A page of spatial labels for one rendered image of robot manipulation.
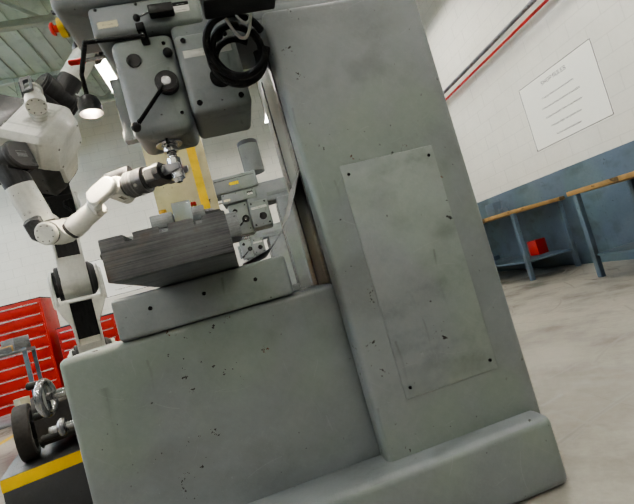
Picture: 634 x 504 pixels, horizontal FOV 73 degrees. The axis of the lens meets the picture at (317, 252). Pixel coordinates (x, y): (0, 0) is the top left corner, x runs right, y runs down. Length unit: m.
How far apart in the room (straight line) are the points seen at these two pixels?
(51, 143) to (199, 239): 1.09
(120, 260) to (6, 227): 10.96
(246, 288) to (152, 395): 0.39
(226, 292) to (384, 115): 0.71
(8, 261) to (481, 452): 11.04
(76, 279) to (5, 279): 9.68
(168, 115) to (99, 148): 10.06
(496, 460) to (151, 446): 0.95
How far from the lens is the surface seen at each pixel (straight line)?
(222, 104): 1.45
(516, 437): 1.42
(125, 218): 10.95
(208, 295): 1.28
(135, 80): 1.53
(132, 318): 1.31
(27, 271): 11.50
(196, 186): 3.27
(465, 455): 1.36
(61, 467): 1.86
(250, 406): 1.32
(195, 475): 1.38
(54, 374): 6.55
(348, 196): 1.27
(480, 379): 1.41
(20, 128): 1.88
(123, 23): 1.60
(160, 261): 0.84
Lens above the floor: 0.76
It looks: 3 degrees up
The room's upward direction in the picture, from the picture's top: 16 degrees counter-clockwise
